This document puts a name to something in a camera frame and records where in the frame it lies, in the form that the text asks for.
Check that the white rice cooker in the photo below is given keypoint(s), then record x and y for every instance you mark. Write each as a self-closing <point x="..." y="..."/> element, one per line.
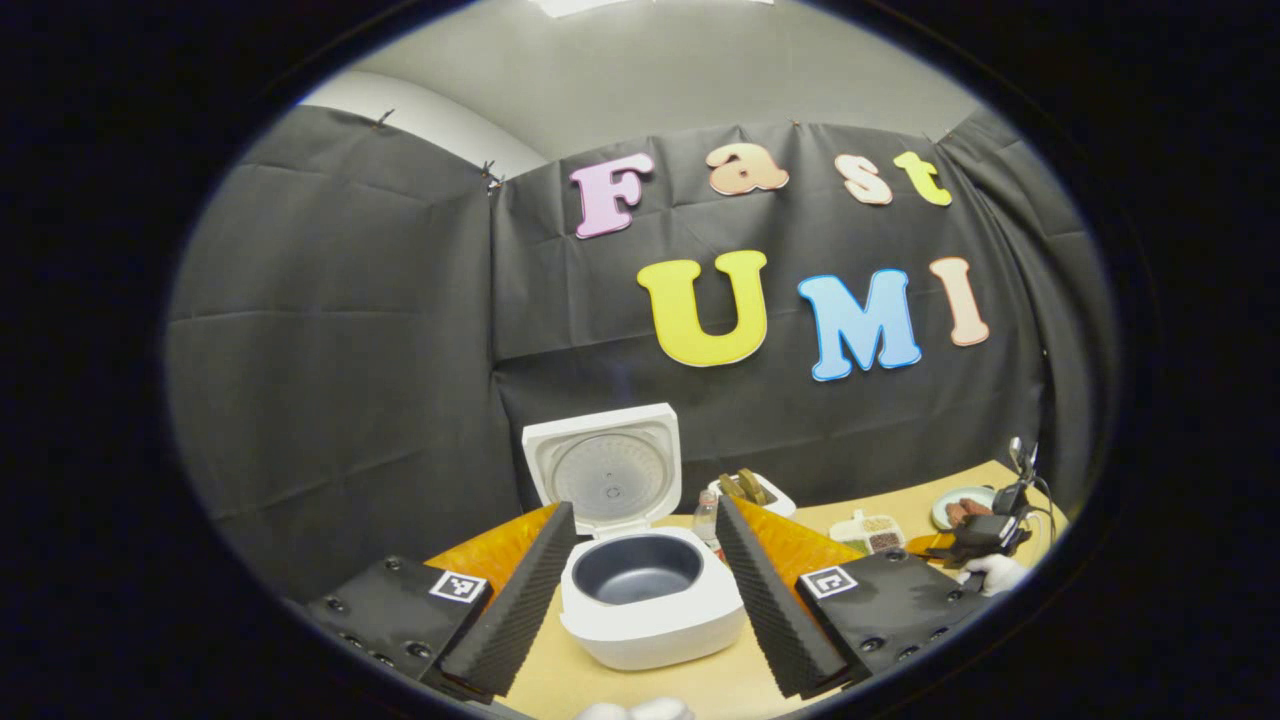
<point x="650" y="632"/>

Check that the pale green plate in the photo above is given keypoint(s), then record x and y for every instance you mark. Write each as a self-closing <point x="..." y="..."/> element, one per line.
<point x="942" y="505"/>

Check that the white divided bean dish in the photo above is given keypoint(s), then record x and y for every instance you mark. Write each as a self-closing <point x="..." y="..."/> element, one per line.
<point x="880" y="533"/>

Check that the small bottle with red label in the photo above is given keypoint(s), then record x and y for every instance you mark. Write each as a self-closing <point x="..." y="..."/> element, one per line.
<point x="705" y="520"/>

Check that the large ceiling light panel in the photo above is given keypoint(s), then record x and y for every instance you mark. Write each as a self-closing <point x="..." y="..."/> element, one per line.
<point x="590" y="6"/>

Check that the brown bread slice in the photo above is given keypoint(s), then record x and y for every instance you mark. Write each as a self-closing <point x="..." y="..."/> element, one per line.
<point x="731" y="487"/>
<point x="753" y="485"/>

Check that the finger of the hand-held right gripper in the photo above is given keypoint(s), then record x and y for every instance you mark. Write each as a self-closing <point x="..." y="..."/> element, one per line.
<point x="925" y="546"/>

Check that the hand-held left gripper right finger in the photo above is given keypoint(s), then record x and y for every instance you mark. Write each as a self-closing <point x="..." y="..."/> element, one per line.
<point x="765" y="600"/>

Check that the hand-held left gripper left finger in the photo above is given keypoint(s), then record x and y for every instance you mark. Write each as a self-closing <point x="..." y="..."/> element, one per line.
<point x="522" y="608"/>

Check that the black backdrop cloth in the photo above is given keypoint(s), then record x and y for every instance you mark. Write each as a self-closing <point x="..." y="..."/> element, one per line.
<point x="330" y="400"/>

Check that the red meat slice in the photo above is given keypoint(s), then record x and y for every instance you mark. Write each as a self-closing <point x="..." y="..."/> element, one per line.
<point x="980" y="508"/>
<point x="958" y="515"/>

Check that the white toaster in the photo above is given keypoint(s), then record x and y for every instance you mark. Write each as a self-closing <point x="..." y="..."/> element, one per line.
<point x="782" y="502"/>

